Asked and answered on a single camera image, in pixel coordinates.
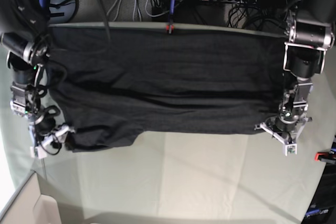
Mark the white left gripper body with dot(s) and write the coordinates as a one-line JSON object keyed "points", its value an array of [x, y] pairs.
{"points": [[286, 134]]}

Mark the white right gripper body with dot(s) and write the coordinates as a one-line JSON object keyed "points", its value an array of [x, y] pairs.
{"points": [[50, 143]]}

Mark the black t-shirt with colourful logo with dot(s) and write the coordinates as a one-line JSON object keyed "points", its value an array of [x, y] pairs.
{"points": [[142, 80]]}

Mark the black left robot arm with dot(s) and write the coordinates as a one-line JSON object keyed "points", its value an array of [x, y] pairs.
{"points": [[311, 33]]}

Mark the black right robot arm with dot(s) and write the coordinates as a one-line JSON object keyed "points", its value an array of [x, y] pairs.
{"points": [[24, 34]]}

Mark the red black clamp right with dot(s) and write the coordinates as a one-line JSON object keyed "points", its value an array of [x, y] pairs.
{"points": [[325, 157]]}

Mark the red black clamp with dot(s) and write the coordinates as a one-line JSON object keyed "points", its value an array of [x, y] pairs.
{"points": [[325, 157], [169, 29]]}

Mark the white box corner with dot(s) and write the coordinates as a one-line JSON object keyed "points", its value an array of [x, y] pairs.
{"points": [[29, 205]]}

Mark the black round base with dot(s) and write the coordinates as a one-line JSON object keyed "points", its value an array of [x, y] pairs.
{"points": [[62, 11]]}

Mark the red black clamp middle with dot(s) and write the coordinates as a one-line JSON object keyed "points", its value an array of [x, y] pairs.
{"points": [[169, 29]]}

